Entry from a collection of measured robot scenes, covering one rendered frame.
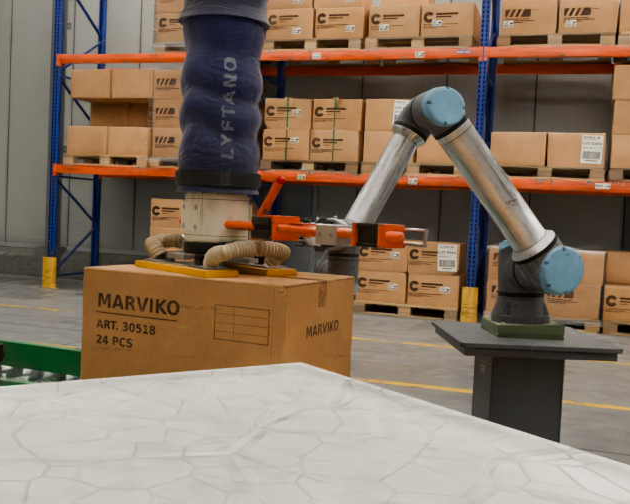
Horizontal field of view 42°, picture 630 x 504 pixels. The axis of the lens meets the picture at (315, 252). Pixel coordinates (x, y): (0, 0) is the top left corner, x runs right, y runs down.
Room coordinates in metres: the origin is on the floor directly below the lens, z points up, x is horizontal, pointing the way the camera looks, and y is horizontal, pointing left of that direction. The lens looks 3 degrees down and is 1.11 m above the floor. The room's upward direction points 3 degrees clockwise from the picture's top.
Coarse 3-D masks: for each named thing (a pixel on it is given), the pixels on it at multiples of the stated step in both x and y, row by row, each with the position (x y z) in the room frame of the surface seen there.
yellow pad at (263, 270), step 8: (256, 256) 2.17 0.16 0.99; (232, 264) 2.19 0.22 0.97; (240, 264) 2.18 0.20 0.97; (248, 264) 2.16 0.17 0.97; (256, 264) 2.16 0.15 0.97; (264, 264) 2.18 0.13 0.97; (240, 272) 2.16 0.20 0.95; (248, 272) 2.13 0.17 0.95; (256, 272) 2.10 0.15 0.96; (264, 272) 2.08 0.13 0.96; (272, 272) 2.08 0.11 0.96; (280, 272) 2.10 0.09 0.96; (288, 272) 2.12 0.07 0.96; (296, 272) 2.14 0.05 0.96
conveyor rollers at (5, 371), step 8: (0, 368) 2.72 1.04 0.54; (8, 368) 2.75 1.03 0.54; (16, 368) 2.78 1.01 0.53; (0, 376) 2.60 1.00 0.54; (8, 376) 2.63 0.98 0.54; (16, 376) 2.66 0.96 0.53; (24, 376) 2.59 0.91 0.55; (32, 376) 2.61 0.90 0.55; (40, 376) 2.64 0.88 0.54; (48, 376) 2.67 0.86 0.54; (56, 376) 2.61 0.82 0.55; (64, 376) 2.63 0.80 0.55; (72, 376) 2.65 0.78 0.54
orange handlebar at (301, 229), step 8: (224, 224) 2.09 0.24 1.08; (232, 224) 2.06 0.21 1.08; (240, 224) 2.04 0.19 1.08; (248, 224) 2.01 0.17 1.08; (280, 224) 1.93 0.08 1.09; (288, 224) 1.91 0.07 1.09; (296, 224) 1.87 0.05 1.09; (304, 224) 1.86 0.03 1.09; (312, 224) 1.88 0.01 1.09; (280, 232) 1.93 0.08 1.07; (288, 232) 1.90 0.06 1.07; (296, 232) 1.88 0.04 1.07; (304, 232) 1.86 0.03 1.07; (312, 232) 1.83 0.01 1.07; (336, 232) 1.77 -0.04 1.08; (344, 232) 1.76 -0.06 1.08; (392, 232) 1.67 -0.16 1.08; (400, 232) 1.68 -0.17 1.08; (392, 240) 1.67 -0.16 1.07; (400, 240) 1.68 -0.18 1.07
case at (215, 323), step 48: (96, 288) 2.09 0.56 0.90; (144, 288) 2.03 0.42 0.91; (192, 288) 1.96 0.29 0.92; (240, 288) 1.91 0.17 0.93; (288, 288) 1.86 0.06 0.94; (336, 288) 2.10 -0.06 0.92; (96, 336) 2.09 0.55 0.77; (144, 336) 2.02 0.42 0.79; (192, 336) 1.96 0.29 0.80; (240, 336) 1.90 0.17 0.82; (288, 336) 1.87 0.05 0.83; (336, 336) 2.12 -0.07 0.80
